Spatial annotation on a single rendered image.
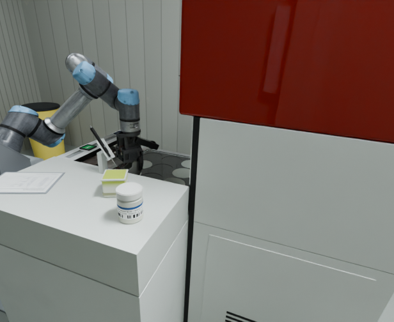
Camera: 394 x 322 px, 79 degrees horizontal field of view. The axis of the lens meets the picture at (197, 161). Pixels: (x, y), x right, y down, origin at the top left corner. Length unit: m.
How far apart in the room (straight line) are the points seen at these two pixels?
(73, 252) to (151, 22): 2.71
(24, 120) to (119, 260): 1.01
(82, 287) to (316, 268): 0.75
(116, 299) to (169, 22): 2.72
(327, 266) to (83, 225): 0.77
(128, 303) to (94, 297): 0.12
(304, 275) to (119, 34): 3.04
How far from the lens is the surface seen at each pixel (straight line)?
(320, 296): 1.07
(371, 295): 1.07
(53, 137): 1.52
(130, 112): 0.92
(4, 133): 1.47
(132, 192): 0.66
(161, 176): 1.08
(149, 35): 3.13
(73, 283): 0.87
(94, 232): 0.70
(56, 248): 0.81
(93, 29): 3.56
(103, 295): 0.81
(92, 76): 0.96
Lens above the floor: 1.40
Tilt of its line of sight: 24 degrees down
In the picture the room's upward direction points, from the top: 3 degrees clockwise
